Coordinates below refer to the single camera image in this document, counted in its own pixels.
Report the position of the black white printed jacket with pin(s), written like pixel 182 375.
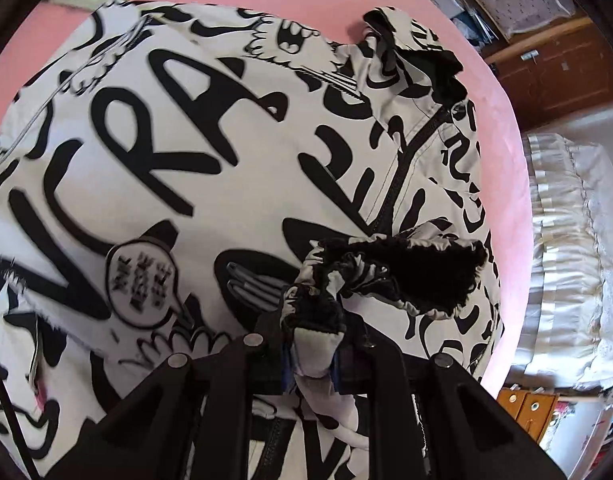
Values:
pixel 211 185

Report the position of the brown wooden door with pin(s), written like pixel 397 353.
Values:
pixel 556 75

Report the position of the white lace furniture cover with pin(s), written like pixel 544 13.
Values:
pixel 576 260

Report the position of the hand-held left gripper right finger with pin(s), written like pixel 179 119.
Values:
pixel 411 410

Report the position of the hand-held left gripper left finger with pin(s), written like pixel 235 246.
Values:
pixel 221 400

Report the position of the wooden drawer cabinet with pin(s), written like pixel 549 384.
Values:
pixel 529 410

